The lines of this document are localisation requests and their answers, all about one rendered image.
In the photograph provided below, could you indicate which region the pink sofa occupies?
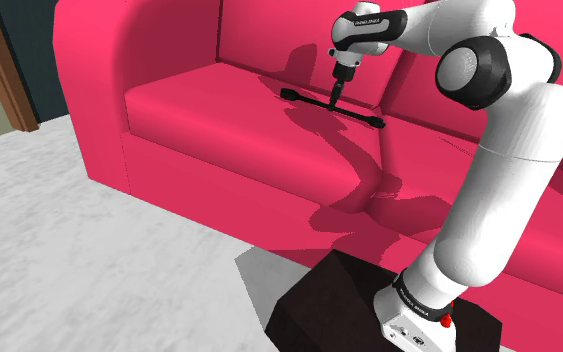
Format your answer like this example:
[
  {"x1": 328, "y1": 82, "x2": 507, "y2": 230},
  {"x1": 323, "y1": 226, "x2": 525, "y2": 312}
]
[{"x1": 52, "y1": 0, "x2": 563, "y2": 352}]

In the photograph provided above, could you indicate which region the long black wrench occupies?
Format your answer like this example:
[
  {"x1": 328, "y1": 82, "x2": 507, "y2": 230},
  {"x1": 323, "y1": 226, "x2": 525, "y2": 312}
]
[{"x1": 279, "y1": 87, "x2": 387, "y2": 130}]

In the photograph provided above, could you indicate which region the brown wooden door frame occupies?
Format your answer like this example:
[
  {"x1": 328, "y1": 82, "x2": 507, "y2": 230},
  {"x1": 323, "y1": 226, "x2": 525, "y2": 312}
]
[{"x1": 0, "y1": 0, "x2": 41, "y2": 134}]

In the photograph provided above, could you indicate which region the dark robot stand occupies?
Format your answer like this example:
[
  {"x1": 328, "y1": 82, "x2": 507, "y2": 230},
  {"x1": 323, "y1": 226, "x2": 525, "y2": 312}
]
[{"x1": 264, "y1": 248, "x2": 503, "y2": 352}]

